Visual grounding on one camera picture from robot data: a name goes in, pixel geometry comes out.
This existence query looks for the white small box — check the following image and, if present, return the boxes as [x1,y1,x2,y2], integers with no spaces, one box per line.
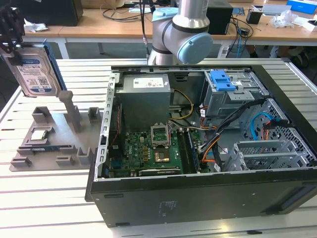
[292,18,317,32]

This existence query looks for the blue data wire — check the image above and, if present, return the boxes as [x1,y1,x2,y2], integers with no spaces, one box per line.
[251,112,282,144]

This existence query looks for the crumpled white paper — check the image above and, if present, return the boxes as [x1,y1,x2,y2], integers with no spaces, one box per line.
[23,22,49,33]

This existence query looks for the yellow and black wires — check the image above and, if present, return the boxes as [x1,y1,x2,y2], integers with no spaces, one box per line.
[169,88,195,122]

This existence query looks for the black open PC case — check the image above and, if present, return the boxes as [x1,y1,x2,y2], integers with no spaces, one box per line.
[85,63,317,228]

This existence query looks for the hard disk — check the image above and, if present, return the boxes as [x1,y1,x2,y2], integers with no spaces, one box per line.
[3,39,68,98]

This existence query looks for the blue drive latch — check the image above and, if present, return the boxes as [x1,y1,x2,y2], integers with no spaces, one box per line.
[209,70,236,93]

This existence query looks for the black graphics card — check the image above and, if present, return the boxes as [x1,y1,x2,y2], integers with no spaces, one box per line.
[137,168,182,177]

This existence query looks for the metal disk bay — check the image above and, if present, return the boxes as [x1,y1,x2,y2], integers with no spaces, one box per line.
[226,140,312,172]

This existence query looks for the orange and black power wire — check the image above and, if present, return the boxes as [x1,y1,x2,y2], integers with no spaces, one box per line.
[262,119,289,141]

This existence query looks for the orange wire bundle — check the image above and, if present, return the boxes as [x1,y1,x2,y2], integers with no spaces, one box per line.
[202,142,220,164]

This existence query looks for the green motherboard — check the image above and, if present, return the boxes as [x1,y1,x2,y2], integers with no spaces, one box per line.
[108,128,206,178]

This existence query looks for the RAM stick with blue label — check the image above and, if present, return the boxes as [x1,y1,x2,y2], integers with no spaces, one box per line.
[18,145,75,152]

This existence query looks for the grey power supply unit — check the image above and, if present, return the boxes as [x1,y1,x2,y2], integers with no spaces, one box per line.
[115,73,172,131]

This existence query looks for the CPU socket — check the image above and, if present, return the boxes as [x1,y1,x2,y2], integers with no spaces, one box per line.
[150,125,172,149]

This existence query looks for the grey metal drive cage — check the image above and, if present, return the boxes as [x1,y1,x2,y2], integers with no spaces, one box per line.
[202,70,269,119]

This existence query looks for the black pen cup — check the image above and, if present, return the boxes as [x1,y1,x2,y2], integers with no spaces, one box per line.
[246,9,263,25]

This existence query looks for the blue cardboard box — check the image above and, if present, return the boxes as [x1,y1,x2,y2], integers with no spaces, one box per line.
[286,0,317,13]

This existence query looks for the clear plastic bag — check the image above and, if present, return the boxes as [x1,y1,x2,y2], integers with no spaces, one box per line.
[269,9,299,28]

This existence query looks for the black box on desk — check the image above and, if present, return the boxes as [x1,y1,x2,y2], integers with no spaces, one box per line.
[207,6,234,35]

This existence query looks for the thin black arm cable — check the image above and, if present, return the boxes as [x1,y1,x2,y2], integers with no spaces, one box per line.
[139,0,152,57]

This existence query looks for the grey parts rack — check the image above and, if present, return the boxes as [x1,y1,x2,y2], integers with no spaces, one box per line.
[9,90,105,172]

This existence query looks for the black computer tower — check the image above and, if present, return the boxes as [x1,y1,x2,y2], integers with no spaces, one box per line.
[23,0,84,27]

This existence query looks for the black cable bundle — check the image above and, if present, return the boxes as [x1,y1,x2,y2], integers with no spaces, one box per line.
[199,98,269,153]

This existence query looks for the silver CPU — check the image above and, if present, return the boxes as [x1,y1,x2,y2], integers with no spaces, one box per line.
[29,129,48,142]

